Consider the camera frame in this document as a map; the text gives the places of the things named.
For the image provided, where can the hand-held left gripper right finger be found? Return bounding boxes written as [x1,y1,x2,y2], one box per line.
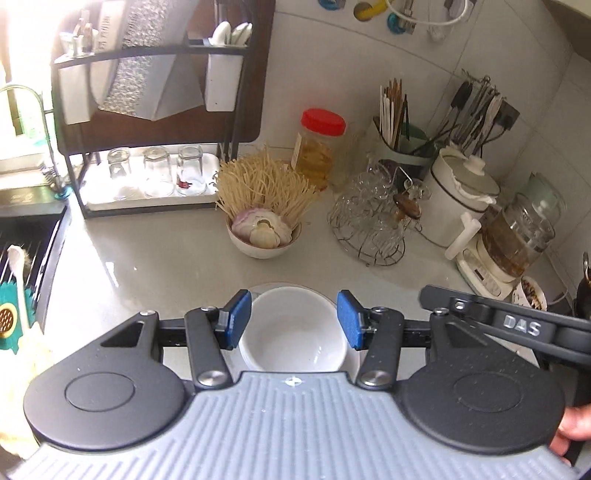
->
[337,289,491,389]

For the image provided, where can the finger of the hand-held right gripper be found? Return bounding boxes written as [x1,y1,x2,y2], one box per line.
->
[418,285,498,326]

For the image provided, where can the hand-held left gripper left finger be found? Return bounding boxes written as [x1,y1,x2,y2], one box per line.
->
[99,289,253,389]

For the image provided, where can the plain white ceramic bowl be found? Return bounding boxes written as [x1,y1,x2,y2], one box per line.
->
[238,286,349,372]

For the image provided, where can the translucent plastic bowl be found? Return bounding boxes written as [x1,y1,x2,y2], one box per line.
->
[252,281,337,301]

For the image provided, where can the person's right hand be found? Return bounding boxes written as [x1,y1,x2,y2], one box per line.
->
[549,404,591,467]

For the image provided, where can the patterned bowl with spices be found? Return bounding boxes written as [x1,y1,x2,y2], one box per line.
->
[512,275,549,311]

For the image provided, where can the dark metal wok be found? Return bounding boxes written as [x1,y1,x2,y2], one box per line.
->
[575,251,591,319]

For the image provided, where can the white bowl holding garlic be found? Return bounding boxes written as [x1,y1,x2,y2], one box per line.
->
[226,217,303,260]

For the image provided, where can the garlic bulb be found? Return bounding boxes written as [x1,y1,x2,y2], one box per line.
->
[249,219,293,248]

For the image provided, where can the glass electric kettle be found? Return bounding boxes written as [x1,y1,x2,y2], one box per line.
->
[480,191,557,280]

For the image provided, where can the white electric cooker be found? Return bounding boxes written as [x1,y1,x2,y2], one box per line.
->
[422,147,502,260]

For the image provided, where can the purple onion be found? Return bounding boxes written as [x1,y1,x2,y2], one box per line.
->
[231,208,293,243]

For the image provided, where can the brown round lid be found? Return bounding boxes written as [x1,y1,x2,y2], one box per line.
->
[392,191,422,220]

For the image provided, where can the bundle of dried noodles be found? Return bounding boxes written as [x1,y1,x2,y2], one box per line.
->
[215,145,319,227]

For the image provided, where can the pale green container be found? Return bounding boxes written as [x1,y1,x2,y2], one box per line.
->
[524,172,568,227]

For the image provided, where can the pale green utensil holder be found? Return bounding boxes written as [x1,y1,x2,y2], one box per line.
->
[373,115,439,185]

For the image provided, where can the drinking glass with red mark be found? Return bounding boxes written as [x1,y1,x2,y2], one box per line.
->
[177,145,207,195]

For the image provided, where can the plastic jar with red lid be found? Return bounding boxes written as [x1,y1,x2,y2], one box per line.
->
[292,108,347,190]

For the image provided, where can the hanging kitchen utensils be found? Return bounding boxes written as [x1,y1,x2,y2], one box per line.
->
[425,69,506,158]

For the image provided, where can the bundle of chopsticks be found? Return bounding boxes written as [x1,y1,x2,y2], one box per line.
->
[379,78,409,148]

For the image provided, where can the black dish rack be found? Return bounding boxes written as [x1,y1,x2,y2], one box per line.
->
[50,39,254,220]

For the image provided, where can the cream dish cloth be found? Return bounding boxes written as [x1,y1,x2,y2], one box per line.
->
[0,323,54,462]

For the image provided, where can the dark brown cutting board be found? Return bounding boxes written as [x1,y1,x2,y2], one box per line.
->
[58,0,278,148]

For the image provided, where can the teal flower-shaped scrubber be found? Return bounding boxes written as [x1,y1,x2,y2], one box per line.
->
[0,281,37,354]

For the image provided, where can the black sink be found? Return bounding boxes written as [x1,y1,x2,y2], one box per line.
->
[0,185,70,324]

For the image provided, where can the white rack cup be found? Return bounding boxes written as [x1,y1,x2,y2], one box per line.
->
[58,65,95,126]
[204,54,245,112]

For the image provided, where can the hammered steel cleaver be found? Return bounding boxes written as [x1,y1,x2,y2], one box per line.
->
[95,0,206,121]

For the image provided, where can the curved chrome faucet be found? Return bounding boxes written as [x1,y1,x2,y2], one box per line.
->
[0,84,65,195]

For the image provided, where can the window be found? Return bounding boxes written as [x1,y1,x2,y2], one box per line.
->
[0,0,61,139]

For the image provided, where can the round wire cup rack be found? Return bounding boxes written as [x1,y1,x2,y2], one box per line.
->
[328,203,407,267]

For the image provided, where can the black wall outlet strip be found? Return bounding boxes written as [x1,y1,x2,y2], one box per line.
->
[496,99,520,130]

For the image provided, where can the white long-handled spoon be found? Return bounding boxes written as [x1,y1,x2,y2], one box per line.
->
[7,244,32,344]

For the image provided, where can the white cable with adapter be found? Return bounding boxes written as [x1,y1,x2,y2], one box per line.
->
[388,0,476,42]

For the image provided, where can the yellow hose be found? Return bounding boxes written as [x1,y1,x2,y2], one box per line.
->
[353,0,389,21]

